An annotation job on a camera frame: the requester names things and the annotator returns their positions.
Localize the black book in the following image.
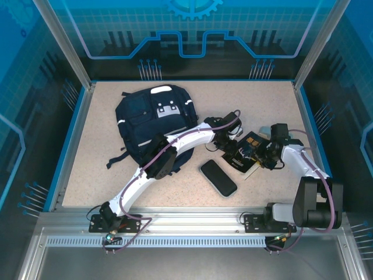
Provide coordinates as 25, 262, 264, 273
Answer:
221, 131, 268, 180

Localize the black pencil case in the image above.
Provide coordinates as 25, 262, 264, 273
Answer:
199, 159, 238, 198

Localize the navy blue backpack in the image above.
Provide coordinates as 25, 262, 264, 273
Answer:
106, 84, 200, 176

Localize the aluminium side rail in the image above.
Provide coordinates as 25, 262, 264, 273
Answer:
48, 83, 97, 212
292, 81, 344, 212

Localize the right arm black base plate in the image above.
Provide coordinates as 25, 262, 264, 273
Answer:
243, 213, 298, 233

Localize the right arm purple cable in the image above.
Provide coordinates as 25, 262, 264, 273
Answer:
266, 128, 336, 255

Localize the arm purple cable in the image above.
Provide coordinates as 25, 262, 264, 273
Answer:
100, 109, 242, 254
266, 128, 336, 255

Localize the aluminium cross rail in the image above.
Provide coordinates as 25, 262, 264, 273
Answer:
37, 206, 349, 236

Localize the slotted aluminium cable duct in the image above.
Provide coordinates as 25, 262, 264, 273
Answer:
45, 236, 268, 249

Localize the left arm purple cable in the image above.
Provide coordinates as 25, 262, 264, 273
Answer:
100, 109, 242, 254

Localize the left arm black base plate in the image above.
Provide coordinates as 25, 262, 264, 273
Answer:
89, 214, 143, 233

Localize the aluminium frame post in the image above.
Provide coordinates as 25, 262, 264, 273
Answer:
31, 0, 97, 91
293, 0, 350, 91

